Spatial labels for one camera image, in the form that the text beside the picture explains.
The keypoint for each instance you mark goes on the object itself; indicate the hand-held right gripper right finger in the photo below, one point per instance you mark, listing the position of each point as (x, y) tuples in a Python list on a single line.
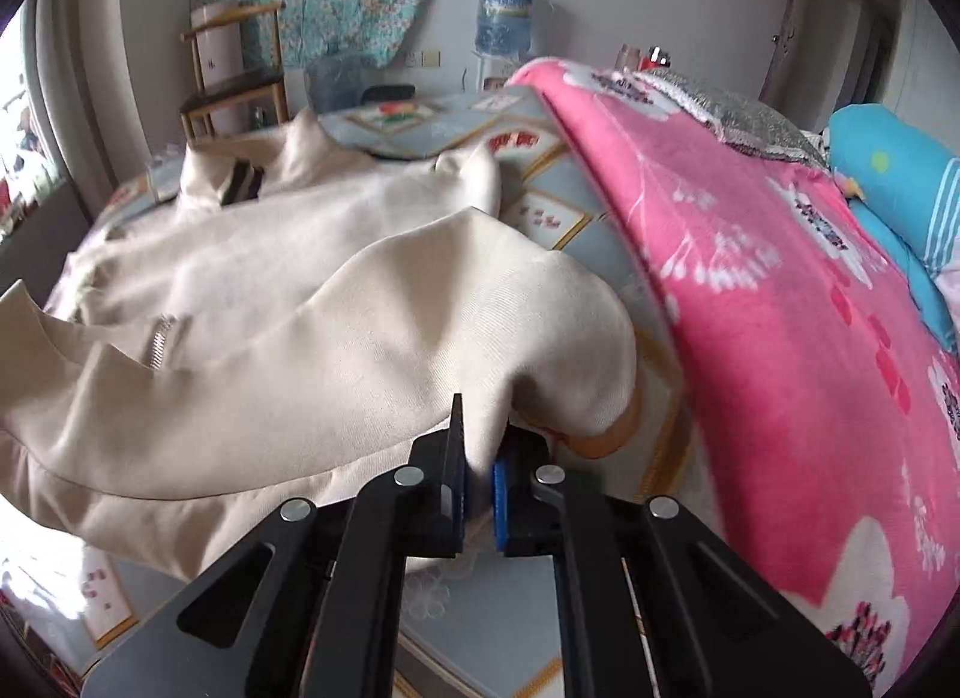
[(502, 510)]

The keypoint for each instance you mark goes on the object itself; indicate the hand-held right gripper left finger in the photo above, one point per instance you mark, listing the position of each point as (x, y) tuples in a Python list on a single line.
[(439, 510)]

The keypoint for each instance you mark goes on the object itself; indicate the beige zip jacket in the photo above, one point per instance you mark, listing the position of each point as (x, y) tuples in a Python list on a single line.
[(300, 368)]

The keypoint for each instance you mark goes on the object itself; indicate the printed tablecloth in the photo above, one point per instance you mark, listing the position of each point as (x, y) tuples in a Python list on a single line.
[(555, 218)]

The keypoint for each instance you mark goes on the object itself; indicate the pink floral blanket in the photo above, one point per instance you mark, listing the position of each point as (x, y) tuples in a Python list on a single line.
[(750, 338)]

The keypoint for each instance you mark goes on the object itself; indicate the black stool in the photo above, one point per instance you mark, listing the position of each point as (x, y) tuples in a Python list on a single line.
[(388, 93)]

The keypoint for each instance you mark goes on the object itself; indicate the white water dispenser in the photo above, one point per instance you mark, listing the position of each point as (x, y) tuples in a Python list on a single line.
[(495, 72)]

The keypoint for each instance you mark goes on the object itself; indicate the empty water jug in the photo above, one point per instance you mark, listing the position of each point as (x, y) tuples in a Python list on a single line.
[(337, 83)]

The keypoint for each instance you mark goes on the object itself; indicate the silver cushion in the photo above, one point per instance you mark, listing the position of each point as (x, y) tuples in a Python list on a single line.
[(742, 117)]

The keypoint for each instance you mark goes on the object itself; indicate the wooden chair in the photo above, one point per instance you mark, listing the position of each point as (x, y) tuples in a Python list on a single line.
[(240, 87)]

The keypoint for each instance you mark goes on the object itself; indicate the glass jar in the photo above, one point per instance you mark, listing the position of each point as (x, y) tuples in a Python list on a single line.
[(626, 57)]

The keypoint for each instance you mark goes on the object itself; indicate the dark cabinet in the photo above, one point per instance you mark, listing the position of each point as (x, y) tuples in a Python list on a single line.
[(37, 233)]

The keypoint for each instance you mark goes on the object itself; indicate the blue water bottle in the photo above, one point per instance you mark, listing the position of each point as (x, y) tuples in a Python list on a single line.
[(506, 16)]

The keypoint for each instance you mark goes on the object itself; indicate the white cylindrical appliance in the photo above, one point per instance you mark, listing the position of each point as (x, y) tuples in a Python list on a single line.
[(217, 46)]

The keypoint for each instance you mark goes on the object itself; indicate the blue pillow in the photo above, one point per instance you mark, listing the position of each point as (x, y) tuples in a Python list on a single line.
[(892, 166)]

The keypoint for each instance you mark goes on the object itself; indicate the grey curtain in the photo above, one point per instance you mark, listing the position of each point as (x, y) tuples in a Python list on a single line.
[(67, 106)]

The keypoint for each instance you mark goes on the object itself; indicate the door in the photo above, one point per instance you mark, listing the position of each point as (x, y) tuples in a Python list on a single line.
[(840, 38)]

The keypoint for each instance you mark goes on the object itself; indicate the wall socket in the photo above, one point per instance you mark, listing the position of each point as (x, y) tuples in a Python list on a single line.
[(426, 58)]

